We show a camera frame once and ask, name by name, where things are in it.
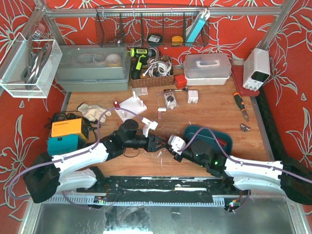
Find red spring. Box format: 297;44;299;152
217;138;227;148
113;101;120;108

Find white peg board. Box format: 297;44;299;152
116;95;147;121

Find beige work glove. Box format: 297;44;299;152
77;103;112;123

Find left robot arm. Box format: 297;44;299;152
23;119;168;203

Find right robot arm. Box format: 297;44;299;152
168;136;312;205

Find teal plastic tray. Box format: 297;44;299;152
182;125;233;154

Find bagged round dial part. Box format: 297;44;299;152
158;89;177;110

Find small clear labelled box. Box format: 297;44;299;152
132;87;148;96

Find woven basket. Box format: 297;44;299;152
129;58;174;88

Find red small box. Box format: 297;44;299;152
174;74;187;89

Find orange device box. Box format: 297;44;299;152
51;118;89;141

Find teal device box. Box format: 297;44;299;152
47;134;86;156

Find red book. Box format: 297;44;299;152
232;65;260;97

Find grey plastic storage box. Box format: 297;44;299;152
55;45;131;92

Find yellow tape measure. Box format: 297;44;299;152
172;36;184;47

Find white power supply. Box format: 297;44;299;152
243;48;271;92

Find blue white power strip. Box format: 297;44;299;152
185;8;211;46

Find clear acrylic hanging box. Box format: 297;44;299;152
0;34;62;98

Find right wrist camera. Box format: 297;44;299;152
168;135;186;154

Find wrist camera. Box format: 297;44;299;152
142;117;158;137
168;135;186;154

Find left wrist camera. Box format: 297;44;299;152
142;117;158;137

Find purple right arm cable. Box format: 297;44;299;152
177;126;312;213

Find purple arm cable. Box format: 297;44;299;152
177;126;312;213
8;107;147;210

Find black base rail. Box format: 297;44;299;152
77;176;248;203

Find white wall plug adapter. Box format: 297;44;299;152
187;90;199;104

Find small metal bracket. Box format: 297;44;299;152
240;123;251;132

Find orange handled screwdriver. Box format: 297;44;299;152
233;92;249;122

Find white cables in basket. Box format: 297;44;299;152
143;60;173;78

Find white toolbox with handle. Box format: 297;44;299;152
183;53;232;86

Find yellow green cordless drill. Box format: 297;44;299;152
130;47;157;79

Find black wire shelf basket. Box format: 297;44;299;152
96;4;209;47

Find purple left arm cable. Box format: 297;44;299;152
8;107;147;210

